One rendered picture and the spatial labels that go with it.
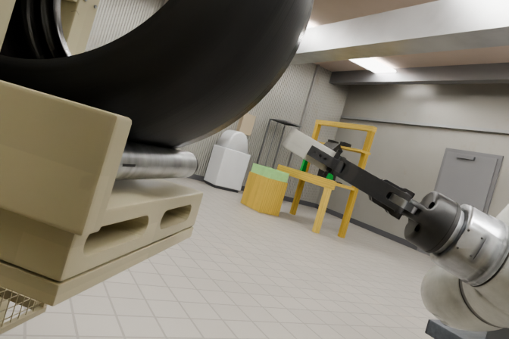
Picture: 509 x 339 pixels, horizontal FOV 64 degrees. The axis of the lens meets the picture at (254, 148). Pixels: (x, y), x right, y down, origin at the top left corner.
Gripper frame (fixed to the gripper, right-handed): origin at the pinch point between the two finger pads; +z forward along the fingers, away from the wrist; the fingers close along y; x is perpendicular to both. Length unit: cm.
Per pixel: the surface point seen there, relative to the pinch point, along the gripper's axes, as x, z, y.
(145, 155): 10.6, 15.4, 11.0
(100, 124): 7.2, 13.4, 27.1
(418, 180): -85, -192, -850
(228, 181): 127, 154, -819
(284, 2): -12.0, 9.9, 12.7
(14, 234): 19.0, 15.9, 25.7
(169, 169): 12.2, 14.7, 2.9
